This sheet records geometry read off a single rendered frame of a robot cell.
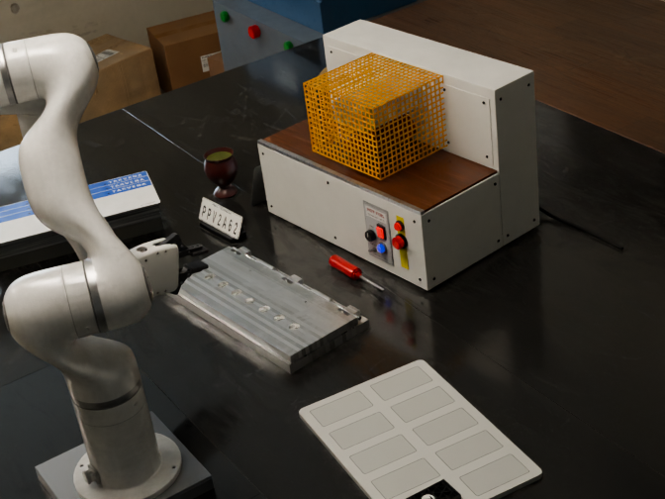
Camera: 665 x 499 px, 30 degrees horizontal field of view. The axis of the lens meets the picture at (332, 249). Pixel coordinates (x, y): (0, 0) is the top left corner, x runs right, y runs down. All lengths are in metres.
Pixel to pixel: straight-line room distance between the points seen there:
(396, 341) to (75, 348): 0.72
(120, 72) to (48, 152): 3.76
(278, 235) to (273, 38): 1.87
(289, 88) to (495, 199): 1.15
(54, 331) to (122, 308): 0.11
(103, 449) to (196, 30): 4.04
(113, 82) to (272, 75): 2.09
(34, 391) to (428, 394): 0.79
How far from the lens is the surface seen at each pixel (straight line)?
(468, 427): 2.24
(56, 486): 2.25
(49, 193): 2.01
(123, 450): 2.14
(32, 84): 2.08
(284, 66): 3.81
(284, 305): 2.56
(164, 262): 2.40
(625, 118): 3.30
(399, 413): 2.28
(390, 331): 2.51
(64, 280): 1.98
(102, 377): 2.05
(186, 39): 5.91
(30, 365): 2.63
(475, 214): 2.63
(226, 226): 2.91
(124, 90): 5.80
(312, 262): 2.77
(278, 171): 2.87
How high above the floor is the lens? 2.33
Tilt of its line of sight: 31 degrees down
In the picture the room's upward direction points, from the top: 8 degrees counter-clockwise
